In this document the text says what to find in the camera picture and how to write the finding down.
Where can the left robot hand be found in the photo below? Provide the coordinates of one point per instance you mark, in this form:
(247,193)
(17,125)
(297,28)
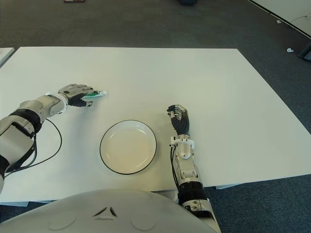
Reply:
(73,93)

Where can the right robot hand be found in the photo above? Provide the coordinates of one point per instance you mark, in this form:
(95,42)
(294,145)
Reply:
(181,122)

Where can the green toothpaste tube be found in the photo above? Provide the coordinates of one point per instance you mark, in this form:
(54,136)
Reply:
(100,93)

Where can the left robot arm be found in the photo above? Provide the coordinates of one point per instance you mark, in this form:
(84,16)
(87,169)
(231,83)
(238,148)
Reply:
(17,136)

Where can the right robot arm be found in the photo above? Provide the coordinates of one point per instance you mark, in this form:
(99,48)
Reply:
(187,167)

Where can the white plate black rim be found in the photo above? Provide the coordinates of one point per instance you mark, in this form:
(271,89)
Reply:
(127,146)

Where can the red black floor object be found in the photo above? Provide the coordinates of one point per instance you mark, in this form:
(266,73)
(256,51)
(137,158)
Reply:
(74,1)

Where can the grey robot torso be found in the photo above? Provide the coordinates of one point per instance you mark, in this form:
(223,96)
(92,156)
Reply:
(104,213)

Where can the dark chair base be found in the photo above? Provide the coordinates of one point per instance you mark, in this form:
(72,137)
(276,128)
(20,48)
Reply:
(306,52)

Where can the white desk with black edge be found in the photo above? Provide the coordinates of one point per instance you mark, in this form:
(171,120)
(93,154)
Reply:
(291,11)

